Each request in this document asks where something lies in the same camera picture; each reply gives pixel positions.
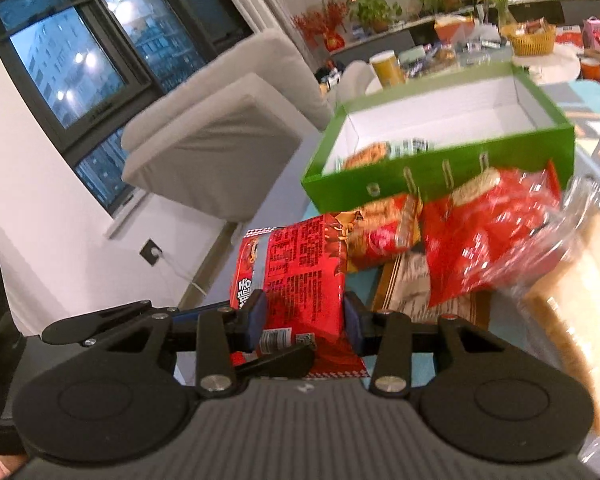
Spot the wicker basket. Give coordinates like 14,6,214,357
506,25,557,57

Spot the orange box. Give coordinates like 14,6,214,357
434,16,476,43

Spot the green cardboard box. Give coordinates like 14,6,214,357
300,62,577,212

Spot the pink gift box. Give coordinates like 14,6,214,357
582,16,600,51

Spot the glass vase with stems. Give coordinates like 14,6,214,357
480,0,518,31

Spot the green white snack packet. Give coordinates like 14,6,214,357
389,137,433,157

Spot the small white cushion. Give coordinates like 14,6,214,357
339,60,378,107

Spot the red flower bouquet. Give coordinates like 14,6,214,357
291,0,353,51

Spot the brown striped snack packet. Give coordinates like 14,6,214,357
371,250,492,332

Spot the dark framed window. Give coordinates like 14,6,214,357
0,0,268,218

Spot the orange noodle snack packet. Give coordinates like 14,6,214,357
342,141,395,171

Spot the yellow snack can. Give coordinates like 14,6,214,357
369,50,407,88

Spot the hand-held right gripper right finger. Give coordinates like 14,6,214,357
343,291,486,397

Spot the grey tv cabinet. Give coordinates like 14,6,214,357
330,0,600,61

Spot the red yellow noodle snack packet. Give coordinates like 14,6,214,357
347,195,425,273

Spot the large bright red snack packet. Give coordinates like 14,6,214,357
422,160,563,308

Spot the bread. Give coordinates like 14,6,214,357
500,175,600,436

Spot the white cable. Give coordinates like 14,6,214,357
160,255,207,295

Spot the grey sofa seat cushion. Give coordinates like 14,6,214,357
121,72,311,223

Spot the dark red snack packet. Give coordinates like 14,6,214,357
229,212,370,380

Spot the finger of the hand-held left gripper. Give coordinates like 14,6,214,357
42,300,231,347
230,344,315,380

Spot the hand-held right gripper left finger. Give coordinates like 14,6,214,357
99,291,270,400

